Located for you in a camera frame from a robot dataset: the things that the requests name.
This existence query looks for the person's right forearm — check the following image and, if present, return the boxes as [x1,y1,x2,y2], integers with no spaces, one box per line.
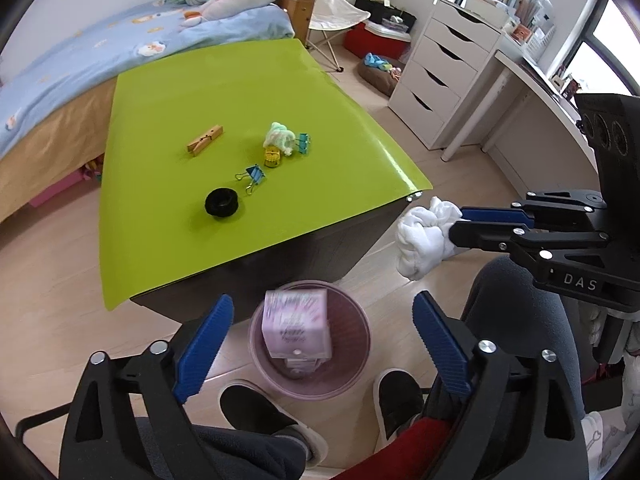
[580,400,640,480]

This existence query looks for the black round cap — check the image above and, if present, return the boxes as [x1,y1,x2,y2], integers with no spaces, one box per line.
[204,187,242,219]

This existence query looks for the person's left leg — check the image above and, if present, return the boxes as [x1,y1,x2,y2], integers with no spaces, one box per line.
[134,414,307,480]

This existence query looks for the white folding chair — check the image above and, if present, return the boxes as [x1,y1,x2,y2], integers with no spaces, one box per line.
[294,0,372,74]

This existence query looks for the black bag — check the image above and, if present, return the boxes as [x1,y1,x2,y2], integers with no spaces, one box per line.
[355,0,418,32]

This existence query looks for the white desk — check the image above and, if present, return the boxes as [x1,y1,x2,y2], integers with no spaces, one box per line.
[442,49,603,197]

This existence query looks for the person's leg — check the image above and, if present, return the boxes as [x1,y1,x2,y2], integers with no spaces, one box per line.
[134,414,307,480]
[422,255,603,423]

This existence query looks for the green-topped table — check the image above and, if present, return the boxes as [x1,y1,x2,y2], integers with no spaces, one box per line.
[100,38,434,323]

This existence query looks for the pale green crumpled paper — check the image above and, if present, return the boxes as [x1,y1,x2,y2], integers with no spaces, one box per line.
[263,121,297,157]

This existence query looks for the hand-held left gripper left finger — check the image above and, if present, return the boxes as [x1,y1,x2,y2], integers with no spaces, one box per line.
[59,294,235,480]

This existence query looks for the person's right leg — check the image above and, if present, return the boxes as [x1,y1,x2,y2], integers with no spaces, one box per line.
[422,255,603,423]

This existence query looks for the bed with blue blanket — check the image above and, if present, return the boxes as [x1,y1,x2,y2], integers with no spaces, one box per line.
[0,0,296,221]

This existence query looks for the red storage box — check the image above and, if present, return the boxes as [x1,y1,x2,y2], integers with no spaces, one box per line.
[344,22,412,61]

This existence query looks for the wooden bed post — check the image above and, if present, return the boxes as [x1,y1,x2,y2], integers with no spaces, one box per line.
[287,0,317,45]

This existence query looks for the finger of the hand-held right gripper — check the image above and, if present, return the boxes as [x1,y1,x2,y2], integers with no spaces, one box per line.
[459,188,609,229]
[448,220,612,273]

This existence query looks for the pink waste bin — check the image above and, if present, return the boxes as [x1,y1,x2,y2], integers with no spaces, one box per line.
[248,280,372,401]

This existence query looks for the white plastic basket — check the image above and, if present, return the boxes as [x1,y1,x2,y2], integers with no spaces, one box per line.
[519,24,557,62]

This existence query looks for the brown pet bed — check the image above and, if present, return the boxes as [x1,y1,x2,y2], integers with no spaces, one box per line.
[358,53,404,97]

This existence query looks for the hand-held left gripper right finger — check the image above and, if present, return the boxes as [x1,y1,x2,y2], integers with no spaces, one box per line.
[413,290,593,480]

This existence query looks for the white tissue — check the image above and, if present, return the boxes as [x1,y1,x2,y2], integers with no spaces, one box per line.
[397,196,464,281]

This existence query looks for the pink and white carton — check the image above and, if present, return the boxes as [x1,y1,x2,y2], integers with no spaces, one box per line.
[262,289,334,376]

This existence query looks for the black slipper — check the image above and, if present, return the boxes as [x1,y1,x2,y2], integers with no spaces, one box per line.
[219,382,329,467]
[373,368,427,452]

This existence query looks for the wooden clothespin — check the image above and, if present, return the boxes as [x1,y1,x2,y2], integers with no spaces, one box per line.
[186,124,224,157]

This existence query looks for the white drawer cabinet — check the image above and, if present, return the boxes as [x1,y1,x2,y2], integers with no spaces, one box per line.
[388,0,507,150]

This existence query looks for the blue binder clip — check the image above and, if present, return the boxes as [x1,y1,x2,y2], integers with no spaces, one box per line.
[235,164,266,196]

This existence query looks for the red cloth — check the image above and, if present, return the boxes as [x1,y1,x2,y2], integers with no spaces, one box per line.
[330,417,457,480]

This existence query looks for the pink box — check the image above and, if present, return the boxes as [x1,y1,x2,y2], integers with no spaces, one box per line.
[29,166,102,209]

